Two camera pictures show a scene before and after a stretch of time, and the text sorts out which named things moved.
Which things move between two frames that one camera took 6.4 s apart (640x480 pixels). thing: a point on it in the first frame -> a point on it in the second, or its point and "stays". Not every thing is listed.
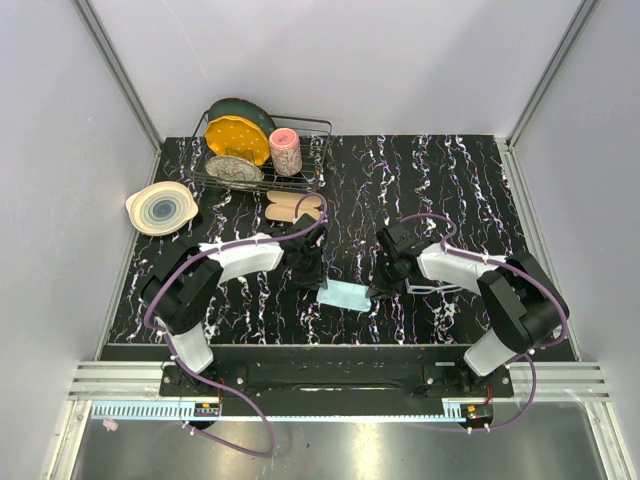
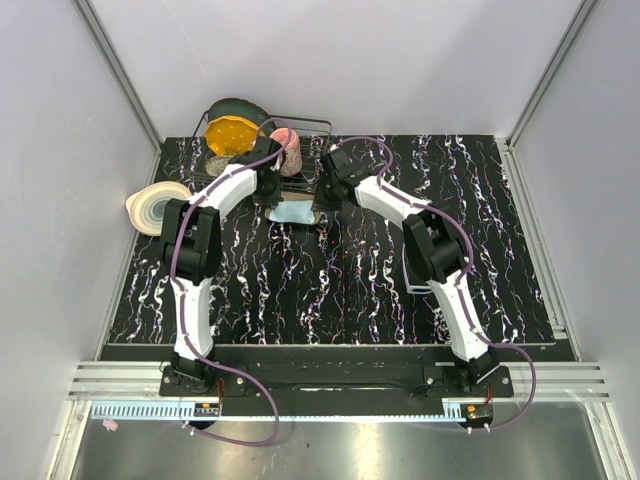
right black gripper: [379, 286] -> [321, 204]
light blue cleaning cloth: [345, 294] -> [293, 210]
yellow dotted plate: [239, 137] stays
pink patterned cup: [286, 152] stays
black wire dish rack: [259, 153] stays
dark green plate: [238, 107] stays
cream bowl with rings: [161, 208] stays
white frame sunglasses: [418, 290] stays
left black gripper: [314, 279] -> [272, 200]
